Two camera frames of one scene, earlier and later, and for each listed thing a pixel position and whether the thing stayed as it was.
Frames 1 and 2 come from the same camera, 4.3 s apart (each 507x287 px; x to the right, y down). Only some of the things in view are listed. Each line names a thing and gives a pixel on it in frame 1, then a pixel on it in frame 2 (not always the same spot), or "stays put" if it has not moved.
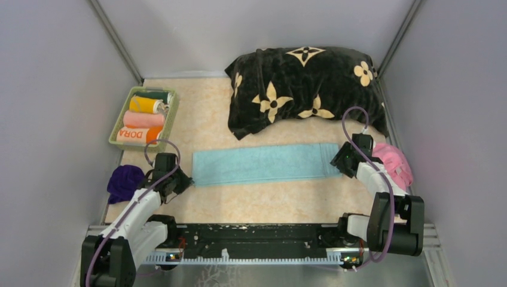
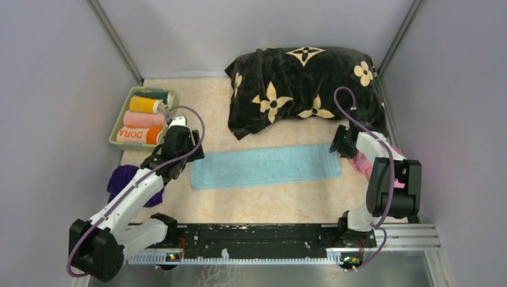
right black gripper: x=338 y=159 → x=336 y=144
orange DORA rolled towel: x=139 y=134 stays put
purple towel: x=122 y=183 stays put
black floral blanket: x=273 y=84 stays put
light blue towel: x=264 y=165 stays put
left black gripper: x=186 y=182 → x=197 y=154
